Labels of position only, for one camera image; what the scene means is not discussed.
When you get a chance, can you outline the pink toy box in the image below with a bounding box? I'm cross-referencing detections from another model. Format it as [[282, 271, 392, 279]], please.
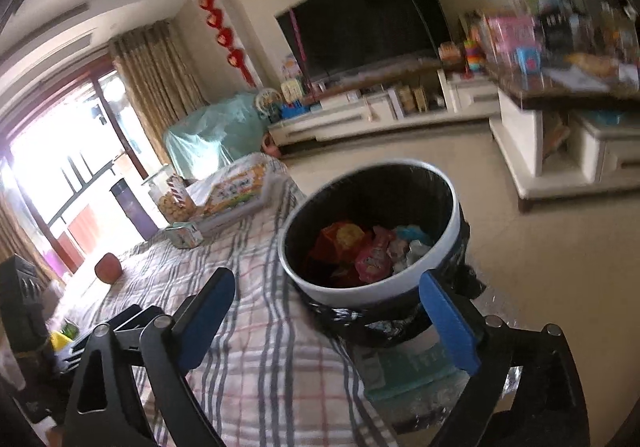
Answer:
[[485, 17, 538, 63]]

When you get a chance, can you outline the small white printed box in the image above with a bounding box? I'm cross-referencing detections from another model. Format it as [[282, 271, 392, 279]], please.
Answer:
[[164, 222, 205, 249]]

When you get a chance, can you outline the red yellow snack packet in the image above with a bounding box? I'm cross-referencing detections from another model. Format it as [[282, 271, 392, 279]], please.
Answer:
[[307, 222, 373, 285]]

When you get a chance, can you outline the colourful toy sign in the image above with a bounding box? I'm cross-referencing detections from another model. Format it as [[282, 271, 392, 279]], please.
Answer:
[[280, 54, 303, 100]]

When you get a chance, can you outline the beige curtain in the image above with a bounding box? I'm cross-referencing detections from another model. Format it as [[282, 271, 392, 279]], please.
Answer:
[[107, 21, 208, 183], [0, 192, 51, 283]]

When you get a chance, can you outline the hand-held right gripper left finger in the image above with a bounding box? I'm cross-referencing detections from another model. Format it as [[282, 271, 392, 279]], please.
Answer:
[[59, 267, 237, 447]]

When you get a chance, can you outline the yellow patterned board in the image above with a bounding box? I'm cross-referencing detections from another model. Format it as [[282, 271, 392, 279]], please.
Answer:
[[565, 52, 621, 75]]

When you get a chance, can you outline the clear plastic sheet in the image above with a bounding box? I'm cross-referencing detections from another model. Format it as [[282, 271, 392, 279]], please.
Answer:
[[350, 292, 526, 428]]

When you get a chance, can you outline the teal covered chair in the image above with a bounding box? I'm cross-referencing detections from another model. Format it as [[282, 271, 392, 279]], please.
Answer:
[[162, 94, 273, 180]]

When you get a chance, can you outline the glass cookie jar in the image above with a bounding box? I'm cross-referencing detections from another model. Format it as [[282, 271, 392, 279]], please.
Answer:
[[147, 172, 197, 223]]

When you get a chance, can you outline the white trash bin black liner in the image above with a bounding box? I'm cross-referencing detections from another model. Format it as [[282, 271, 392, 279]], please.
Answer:
[[277, 160, 473, 348]]

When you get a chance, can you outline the white ferris wheel toy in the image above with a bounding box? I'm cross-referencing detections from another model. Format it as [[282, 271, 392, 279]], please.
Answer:
[[255, 88, 281, 120]]

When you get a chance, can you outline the colourful game box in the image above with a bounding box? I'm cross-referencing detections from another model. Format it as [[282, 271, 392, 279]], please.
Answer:
[[200, 160, 271, 228]]

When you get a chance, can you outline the stacking ring toy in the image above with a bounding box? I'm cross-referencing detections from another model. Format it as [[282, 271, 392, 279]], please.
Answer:
[[462, 40, 488, 73]]

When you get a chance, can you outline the red heart hanging decoration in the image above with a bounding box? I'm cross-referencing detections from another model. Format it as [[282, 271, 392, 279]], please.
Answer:
[[198, 0, 257, 88]]

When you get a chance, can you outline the marble top coffee table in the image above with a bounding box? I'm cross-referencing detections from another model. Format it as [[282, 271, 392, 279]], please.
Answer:
[[487, 52, 640, 200]]

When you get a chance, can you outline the purple drinking bottle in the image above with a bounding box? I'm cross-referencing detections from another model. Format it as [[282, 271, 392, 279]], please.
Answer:
[[110, 178, 158, 240]]

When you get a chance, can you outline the red apple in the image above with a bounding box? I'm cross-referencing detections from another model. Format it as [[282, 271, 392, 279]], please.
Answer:
[[94, 252, 122, 284]]

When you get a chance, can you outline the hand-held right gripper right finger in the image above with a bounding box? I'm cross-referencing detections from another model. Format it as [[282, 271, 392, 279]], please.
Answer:
[[419, 271, 591, 447]]

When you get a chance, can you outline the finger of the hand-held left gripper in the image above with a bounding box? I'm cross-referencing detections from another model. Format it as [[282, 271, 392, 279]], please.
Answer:
[[60, 337, 96, 375], [105, 304, 163, 334]]

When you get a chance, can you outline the balcony glass door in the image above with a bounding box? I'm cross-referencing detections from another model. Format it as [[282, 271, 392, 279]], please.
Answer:
[[0, 52, 166, 278]]

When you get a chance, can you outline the white television stand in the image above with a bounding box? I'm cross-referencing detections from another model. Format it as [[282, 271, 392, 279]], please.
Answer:
[[267, 70, 501, 148]]

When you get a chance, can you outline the black flat television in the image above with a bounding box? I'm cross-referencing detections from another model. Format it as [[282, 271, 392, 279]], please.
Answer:
[[275, 0, 453, 83]]

